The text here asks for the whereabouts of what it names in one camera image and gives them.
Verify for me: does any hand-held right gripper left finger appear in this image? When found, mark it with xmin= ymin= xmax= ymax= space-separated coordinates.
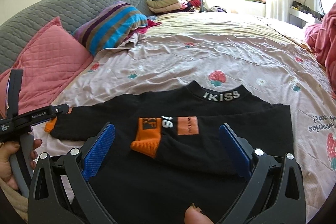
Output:
xmin=28 ymin=123 xmax=117 ymax=224

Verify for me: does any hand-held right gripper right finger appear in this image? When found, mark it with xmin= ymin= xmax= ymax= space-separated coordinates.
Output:
xmin=219 ymin=123 xmax=307 ymax=224

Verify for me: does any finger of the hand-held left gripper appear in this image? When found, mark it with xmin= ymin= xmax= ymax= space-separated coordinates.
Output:
xmin=5 ymin=69 xmax=24 ymax=119

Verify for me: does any black sweater with orange cuffs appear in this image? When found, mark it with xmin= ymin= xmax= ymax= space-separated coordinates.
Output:
xmin=45 ymin=80 xmax=294 ymax=224

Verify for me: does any person's left hand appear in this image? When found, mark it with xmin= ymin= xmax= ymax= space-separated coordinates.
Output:
xmin=0 ymin=139 xmax=43 ymax=191

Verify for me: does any person's right hand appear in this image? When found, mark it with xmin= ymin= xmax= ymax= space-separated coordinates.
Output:
xmin=184 ymin=202 xmax=214 ymax=224

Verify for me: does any pink quilted pillow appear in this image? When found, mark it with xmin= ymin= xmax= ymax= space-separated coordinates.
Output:
xmin=0 ymin=17 xmax=95 ymax=119

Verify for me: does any grey quilted pillow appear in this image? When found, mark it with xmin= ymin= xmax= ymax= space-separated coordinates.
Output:
xmin=0 ymin=0 xmax=154 ymax=75

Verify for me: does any strawberry printed bedsheet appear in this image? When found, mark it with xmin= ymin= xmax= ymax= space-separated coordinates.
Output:
xmin=0 ymin=12 xmax=336 ymax=224

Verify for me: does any striped blanket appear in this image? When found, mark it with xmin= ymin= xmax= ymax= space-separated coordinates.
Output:
xmin=72 ymin=1 xmax=149 ymax=56

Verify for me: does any magenta cloth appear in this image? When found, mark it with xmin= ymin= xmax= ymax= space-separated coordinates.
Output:
xmin=129 ymin=17 xmax=159 ymax=36

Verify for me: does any pink blanket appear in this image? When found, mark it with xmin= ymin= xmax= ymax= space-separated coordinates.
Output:
xmin=303 ymin=2 xmax=336 ymax=98

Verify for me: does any white desk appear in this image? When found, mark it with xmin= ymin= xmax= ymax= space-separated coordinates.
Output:
xmin=290 ymin=0 xmax=326 ymax=28

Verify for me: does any black device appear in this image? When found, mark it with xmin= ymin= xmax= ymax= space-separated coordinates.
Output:
xmin=293 ymin=0 xmax=324 ymax=17

